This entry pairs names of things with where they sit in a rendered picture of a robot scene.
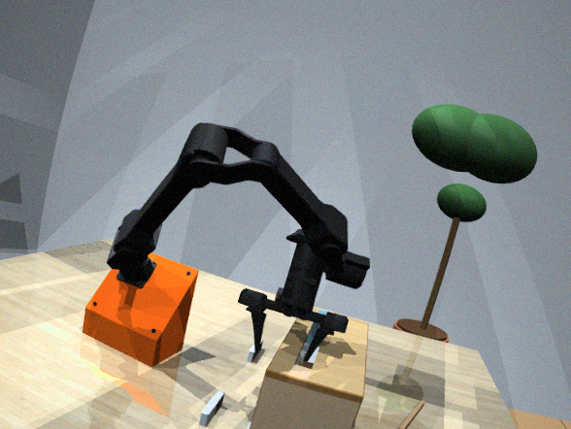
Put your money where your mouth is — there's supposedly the thin brown wooden stick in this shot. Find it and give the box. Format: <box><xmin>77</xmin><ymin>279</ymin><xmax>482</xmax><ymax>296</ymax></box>
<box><xmin>400</xmin><ymin>400</ymin><xmax>425</xmax><ymax>429</ymax></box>

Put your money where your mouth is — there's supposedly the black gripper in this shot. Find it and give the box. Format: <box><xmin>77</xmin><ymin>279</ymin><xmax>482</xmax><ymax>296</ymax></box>
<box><xmin>238</xmin><ymin>268</ymin><xmax>349</xmax><ymax>362</ymax></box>

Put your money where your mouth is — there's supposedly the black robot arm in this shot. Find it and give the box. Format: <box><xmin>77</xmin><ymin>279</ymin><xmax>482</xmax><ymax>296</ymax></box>
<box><xmin>107</xmin><ymin>122</ymin><xmax>370</xmax><ymax>289</ymax></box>

